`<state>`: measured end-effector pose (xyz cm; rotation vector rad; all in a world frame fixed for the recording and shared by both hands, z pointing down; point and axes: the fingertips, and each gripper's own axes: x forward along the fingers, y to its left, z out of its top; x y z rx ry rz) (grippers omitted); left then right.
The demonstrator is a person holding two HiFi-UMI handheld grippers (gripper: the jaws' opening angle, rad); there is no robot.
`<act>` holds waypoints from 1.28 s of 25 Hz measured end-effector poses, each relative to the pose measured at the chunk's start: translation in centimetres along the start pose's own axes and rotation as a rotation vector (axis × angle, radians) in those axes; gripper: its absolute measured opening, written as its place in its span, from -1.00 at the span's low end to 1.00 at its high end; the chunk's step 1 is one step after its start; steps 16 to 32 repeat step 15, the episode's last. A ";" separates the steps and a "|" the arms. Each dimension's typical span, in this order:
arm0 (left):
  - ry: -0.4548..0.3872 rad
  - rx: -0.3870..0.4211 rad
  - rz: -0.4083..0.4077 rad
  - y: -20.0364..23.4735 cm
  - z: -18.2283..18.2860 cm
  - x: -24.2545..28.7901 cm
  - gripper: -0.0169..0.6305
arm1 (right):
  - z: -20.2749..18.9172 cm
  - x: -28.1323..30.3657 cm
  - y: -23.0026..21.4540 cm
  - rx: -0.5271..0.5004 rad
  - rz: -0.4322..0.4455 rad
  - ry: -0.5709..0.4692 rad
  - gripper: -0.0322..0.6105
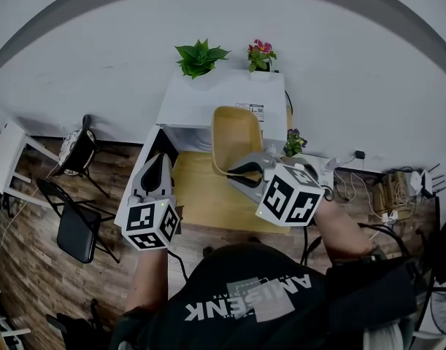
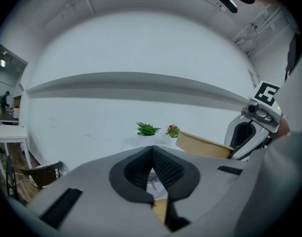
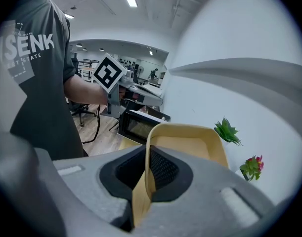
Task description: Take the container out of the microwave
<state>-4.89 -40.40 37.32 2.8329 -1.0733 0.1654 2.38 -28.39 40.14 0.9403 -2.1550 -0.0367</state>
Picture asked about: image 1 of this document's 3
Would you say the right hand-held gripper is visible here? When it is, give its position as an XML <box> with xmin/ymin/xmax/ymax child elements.
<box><xmin>227</xmin><ymin>152</ymin><xmax>326</xmax><ymax>228</ymax></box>

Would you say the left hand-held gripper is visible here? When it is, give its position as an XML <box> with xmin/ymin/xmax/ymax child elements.
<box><xmin>115</xmin><ymin>152</ymin><xmax>182</xmax><ymax>252</ymax></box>

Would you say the yellow container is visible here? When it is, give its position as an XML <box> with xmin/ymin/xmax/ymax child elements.
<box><xmin>210</xmin><ymin>106</ymin><xmax>264</xmax><ymax>178</ymax></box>

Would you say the person's right forearm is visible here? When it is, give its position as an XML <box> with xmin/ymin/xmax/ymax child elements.
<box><xmin>312</xmin><ymin>198</ymin><xmax>377</xmax><ymax>263</ymax></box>

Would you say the person's left forearm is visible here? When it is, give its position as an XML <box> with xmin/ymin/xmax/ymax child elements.
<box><xmin>125</xmin><ymin>248</ymin><xmax>169</xmax><ymax>317</ymax></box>

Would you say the purple flower potted plant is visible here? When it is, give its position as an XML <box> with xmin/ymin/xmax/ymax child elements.
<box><xmin>282</xmin><ymin>128</ymin><xmax>309</xmax><ymax>158</ymax></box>

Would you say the black folding chair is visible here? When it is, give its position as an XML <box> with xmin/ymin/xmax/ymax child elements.
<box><xmin>36</xmin><ymin>176</ymin><xmax>121</xmax><ymax>265</ymax></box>

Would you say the black chair with patterned cushion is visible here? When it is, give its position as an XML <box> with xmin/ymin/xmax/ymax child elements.
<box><xmin>52</xmin><ymin>114</ymin><xmax>131</xmax><ymax>200</ymax></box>

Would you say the pink flower potted plant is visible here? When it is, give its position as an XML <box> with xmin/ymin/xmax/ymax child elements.
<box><xmin>247</xmin><ymin>39</ymin><xmax>278</xmax><ymax>84</ymax></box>

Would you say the green leafy potted plant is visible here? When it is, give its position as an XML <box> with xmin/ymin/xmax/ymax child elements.
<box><xmin>174</xmin><ymin>38</ymin><xmax>232</xmax><ymax>81</ymax></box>

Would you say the person's black printed t-shirt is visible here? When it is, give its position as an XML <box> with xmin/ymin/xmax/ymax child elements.
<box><xmin>108</xmin><ymin>241</ymin><xmax>418</xmax><ymax>350</ymax></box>

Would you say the cardboard box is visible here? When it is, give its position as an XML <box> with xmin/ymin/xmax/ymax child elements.
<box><xmin>371</xmin><ymin>171</ymin><xmax>410</xmax><ymax>214</ymax></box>

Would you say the small white charger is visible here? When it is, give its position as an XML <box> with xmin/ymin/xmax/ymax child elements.
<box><xmin>380</xmin><ymin>209</ymin><xmax>401</xmax><ymax>224</ymax></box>

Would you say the white side table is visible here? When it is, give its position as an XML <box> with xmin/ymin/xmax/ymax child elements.
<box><xmin>0</xmin><ymin>120</ymin><xmax>60</xmax><ymax>209</ymax></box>

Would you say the white router with antennas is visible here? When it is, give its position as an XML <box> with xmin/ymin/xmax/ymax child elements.
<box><xmin>408</xmin><ymin>163</ymin><xmax>446</xmax><ymax>198</ymax></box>

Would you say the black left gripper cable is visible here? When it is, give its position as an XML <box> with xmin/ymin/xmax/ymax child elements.
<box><xmin>166</xmin><ymin>248</ymin><xmax>190</xmax><ymax>281</ymax></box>

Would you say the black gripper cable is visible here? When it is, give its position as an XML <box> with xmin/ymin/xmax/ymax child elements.
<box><xmin>166</xmin><ymin>248</ymin><xmax>190</xmax><ymax>281</ymax></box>
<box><xmin>299</xmin><ymin>225</ymin><xmax>323</xmax><ymax>267</ymax></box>

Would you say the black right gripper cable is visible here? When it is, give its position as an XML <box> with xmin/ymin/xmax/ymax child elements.
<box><xmin>299</xmin><ymin>225</ymin><xmax>323</xmax><ymax>267</ymax></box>

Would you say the thin white floor cable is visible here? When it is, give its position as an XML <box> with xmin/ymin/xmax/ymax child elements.
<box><xmin>0</xmin><ymin>161</ymin><xmax>60</xmax><ymax>249</ymax></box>

